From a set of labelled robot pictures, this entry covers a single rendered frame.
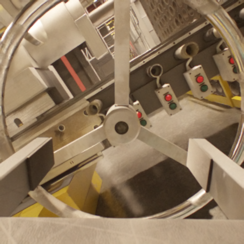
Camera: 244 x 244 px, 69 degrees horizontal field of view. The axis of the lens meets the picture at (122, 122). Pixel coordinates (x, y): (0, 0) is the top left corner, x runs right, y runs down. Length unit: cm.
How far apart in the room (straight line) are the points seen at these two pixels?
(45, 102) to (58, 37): 39
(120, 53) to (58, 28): 95
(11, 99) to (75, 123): 37
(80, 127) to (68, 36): 53
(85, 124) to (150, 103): 40
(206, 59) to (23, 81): 98
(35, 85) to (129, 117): 90
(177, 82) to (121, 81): 80
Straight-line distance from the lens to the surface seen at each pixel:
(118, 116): 23
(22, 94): 113
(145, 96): 100
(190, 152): 17
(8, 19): 87
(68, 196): 102
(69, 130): 112
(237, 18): 117
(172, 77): 102
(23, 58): 120
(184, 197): 141
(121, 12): 26
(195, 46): 91
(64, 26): 118
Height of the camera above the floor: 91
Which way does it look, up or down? 12 degrees down
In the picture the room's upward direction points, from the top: 32 degrees counter-clockwise
